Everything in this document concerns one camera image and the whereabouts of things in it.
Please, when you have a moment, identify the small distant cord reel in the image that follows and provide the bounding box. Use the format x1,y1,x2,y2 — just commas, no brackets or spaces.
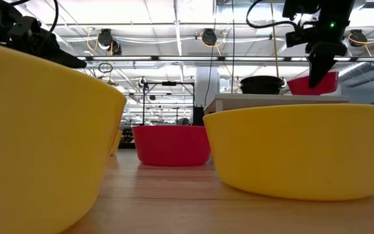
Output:
137,77,149,92

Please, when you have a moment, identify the black ceiling cord reel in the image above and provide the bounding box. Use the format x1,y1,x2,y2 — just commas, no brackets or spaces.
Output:
96,28,123,56
201,28,218,47
349,29,368,47

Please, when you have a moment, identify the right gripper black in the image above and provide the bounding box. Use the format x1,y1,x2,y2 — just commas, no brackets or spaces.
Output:
305,14,353,89

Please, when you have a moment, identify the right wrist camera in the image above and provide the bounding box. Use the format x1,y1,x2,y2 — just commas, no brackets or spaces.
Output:
285,27,315,49

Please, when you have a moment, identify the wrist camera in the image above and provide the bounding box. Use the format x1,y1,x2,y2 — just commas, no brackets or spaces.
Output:
285,27,315,49
10,16,42,39

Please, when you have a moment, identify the white perforated shelf riser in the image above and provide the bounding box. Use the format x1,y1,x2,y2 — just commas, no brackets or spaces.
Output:
204,93,352,114

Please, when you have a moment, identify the black cable loop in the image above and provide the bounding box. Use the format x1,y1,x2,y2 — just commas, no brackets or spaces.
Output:
97,62,114,74

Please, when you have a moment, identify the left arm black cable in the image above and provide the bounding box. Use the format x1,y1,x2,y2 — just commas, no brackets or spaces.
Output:
10,0,60,33

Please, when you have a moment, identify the black metal frame station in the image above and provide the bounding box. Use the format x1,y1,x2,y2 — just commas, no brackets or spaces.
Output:
141,81,196,127

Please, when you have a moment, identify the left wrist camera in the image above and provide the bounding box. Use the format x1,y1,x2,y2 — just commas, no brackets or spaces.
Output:
10,16,42,39

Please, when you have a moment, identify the black cabinet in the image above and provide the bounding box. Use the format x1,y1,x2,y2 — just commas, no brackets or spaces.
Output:
192,106,205,127

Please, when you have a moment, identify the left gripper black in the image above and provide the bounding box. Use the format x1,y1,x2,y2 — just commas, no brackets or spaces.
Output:
0,31,88,70

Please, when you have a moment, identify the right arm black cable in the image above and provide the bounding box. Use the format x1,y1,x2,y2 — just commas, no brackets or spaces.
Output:
245,0,301,32

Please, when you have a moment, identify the silver ceiling duct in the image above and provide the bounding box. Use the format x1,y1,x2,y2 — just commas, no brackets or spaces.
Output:
336,42,374,94

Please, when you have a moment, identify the black patterned mini bowl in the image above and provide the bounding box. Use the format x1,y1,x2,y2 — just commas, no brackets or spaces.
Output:
240,75,284,96

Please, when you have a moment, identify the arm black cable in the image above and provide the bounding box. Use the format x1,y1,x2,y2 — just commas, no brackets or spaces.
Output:
10,0,60,33
245,0,301,32

